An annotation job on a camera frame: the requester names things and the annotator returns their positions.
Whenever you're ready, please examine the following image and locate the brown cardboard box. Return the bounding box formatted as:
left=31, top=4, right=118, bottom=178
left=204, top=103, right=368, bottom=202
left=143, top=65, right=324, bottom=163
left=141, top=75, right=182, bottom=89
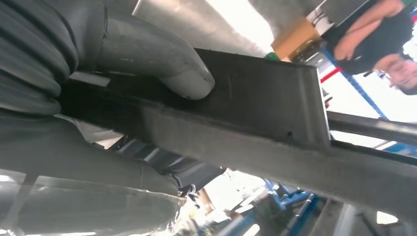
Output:
left=272, top=18, right=322, bottom=61

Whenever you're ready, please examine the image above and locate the person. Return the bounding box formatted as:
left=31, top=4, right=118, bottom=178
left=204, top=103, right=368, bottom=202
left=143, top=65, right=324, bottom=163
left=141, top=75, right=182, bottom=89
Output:
left=324, top=0, right=417, bottom=96

